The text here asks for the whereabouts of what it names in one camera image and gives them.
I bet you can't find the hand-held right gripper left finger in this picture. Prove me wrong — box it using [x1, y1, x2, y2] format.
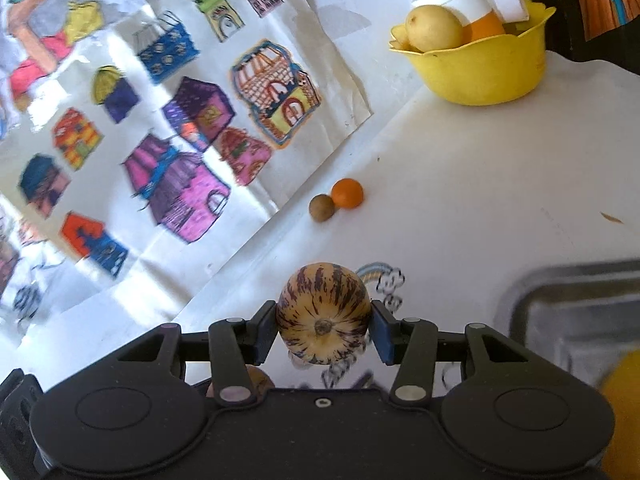
[115, 301, 279, 407]

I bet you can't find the yellow plastic bowl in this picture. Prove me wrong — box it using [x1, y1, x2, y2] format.
[389, 0, 557, 107]

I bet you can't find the coloured figures wall poster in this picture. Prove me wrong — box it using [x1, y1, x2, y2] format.
[0, 0, 211, 341]

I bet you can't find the small brown kiwi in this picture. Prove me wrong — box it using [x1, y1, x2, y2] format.
[309, 194, 335, 222]

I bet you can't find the yellow lemon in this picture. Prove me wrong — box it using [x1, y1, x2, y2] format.
[597, 350, 640, 480]

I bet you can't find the metal baking tray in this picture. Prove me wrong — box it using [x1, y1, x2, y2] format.
[492, 259, 640, 396]

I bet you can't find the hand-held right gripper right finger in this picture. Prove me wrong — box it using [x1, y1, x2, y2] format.
[369, 300, 532, 406]

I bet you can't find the yellow pear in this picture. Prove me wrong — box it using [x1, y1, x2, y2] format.
[404, 5, 465, 53]

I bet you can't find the small orange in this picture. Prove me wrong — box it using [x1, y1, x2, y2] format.
[331, 178, 366, 209]

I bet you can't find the large orange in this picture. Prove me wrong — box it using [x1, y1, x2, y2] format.
[460, 11, 507, 45]

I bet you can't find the white folded paper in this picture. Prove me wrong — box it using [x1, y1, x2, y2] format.
[480, 0, 531, 23]

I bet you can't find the white printed table mat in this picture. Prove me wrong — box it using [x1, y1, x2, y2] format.
[0, 47, 640, 396]

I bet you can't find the house drawing paper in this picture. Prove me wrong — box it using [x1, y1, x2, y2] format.
[0, 0, 374, 351]

